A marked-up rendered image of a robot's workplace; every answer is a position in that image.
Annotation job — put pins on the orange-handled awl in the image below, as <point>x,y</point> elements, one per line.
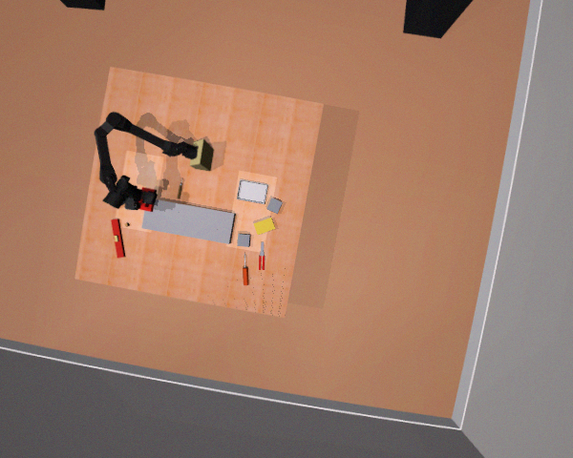
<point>245,273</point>

